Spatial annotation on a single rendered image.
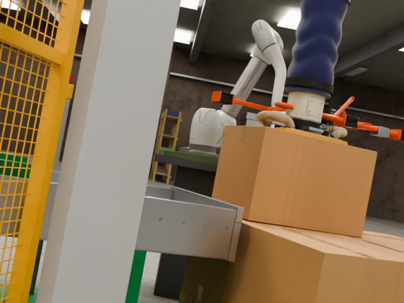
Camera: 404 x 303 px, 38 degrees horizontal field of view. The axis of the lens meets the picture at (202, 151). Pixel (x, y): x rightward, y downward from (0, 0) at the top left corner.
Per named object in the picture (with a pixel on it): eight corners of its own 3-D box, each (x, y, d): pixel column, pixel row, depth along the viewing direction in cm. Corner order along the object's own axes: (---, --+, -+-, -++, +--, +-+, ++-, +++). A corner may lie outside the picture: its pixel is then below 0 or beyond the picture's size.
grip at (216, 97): (218, 101, 279) (220, 91, 279) (210, 101, 287) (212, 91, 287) (233, 104, 282) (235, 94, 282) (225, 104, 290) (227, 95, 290)
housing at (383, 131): (378, 134, 288) (380, 125, 288) (368, 134, 295) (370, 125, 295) (389, 137, 291) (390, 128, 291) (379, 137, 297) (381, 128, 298)
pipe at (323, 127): (284, 123, 255) (287, 110, 255) (256, 122, 278) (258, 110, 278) (345, 138, 269) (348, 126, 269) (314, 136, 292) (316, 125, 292)
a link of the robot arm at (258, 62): (192, 136, 343) (205, 141, 364) (214, 150, 338) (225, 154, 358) (261, 22, 336) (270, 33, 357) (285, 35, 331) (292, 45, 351)
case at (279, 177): (247, 220, 244) (265, 126, 245) (209, 206, 281) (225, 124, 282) (362, 237, 268) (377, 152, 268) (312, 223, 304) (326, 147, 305)
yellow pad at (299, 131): (285, 131, 253) (287, 120, 253) (273, 131, 262) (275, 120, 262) (347, 146, 267) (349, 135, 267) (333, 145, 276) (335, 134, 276)
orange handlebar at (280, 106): (258, 102, 260) (260, 94, 260) (227, 103, 287) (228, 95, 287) (412, 141, 298) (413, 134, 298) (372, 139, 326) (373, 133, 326)
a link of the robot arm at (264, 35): (278, 39, 319) (284, 45, 332) (264, 12, 323) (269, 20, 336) (258, 51, 322) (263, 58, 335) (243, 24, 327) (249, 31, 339)
